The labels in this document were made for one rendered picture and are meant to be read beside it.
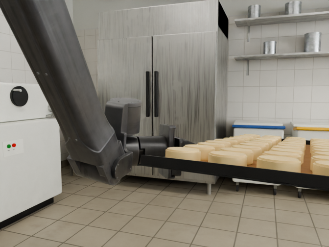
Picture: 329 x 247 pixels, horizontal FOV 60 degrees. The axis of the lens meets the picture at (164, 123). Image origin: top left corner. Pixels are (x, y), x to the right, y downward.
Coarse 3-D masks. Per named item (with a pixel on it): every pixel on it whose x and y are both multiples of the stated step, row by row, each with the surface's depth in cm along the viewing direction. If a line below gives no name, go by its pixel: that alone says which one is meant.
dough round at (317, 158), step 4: (316, 156) 38; (320, 156) 38; (324, 156) 38; (328, 156) 38; (312, 160) 37; (316, 160) 36; (320, 160) 36; (324, 160) 35; (328, 160) 35; (312, 164) 37; (312, 168) 37
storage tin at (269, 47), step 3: (264, 42) 337; (267, 42) 334; (270, 42) 332; (273, 42) 332; (276, 42) 335; (264, 45) 338; (267, 45) 334; (270, 45) 333; (273, 45) 333; (264, 48) 338; (267, 48) 334; (270, 48) 333; (273, 48) 333; (264, 51) 338; (267, 51) 335; (270, 51) 333; (273, 51) 333
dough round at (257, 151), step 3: (231, 147) 48; (234, 147) 47; (237, 147) 46; (240, 147) 46; (243, 147) 46; (246, 147) 46; (249, 147) 47; (252, 147) 47; (255, 147) 47; (258, 147) 47; (252, 150) 45; (255, 150) 45; (258, 150) 45; (261, 150) 46; (255, 153) 45; (258, 153) 45; (255, 156) 45; (258, 156) 46; (255, 159) 45
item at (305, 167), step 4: (308, 148) 70; (308, 152) 61; (304, 156) 54; (308, 156) 54; (304, 160) 48; (308, 160) 48; (252, 164) 42; (256, 164) 42; (304, 164) 44; (308, 164) 44; (304, 168) 40; (308, 168) 40; (304, 172) 37; (308, 172) 37
